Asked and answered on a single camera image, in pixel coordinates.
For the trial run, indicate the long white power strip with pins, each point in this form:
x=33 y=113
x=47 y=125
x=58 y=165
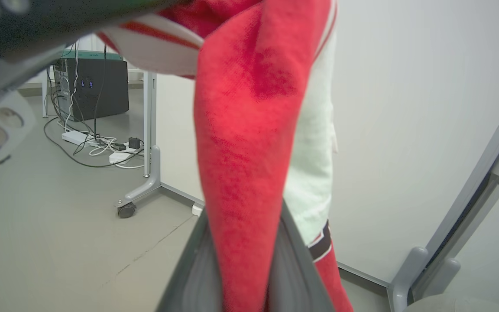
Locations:
x=74 y=137

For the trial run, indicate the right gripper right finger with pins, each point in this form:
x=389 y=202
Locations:
x=295 y=281

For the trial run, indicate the red and white knit garment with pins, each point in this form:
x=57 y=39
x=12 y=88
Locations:
x=245 y=130

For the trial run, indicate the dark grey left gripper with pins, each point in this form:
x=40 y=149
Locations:
x=37 y=26

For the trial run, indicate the small white power strip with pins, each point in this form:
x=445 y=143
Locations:
x=119 y=157

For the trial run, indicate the white table leg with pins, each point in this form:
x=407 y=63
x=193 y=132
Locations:
x=45 y=95

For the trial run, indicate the teal flat box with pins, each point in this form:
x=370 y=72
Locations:
x=98 y=55

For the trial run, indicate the black power adapter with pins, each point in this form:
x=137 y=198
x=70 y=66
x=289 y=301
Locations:
x=134 y=143

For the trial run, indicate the grey partition foot with caster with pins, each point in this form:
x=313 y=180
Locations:
x=149 y=130
x=405 y=277

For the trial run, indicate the black computer tower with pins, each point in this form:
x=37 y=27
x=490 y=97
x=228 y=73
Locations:
x=106 y=86

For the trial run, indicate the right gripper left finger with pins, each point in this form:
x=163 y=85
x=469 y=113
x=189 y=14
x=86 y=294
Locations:
x=189 y=286

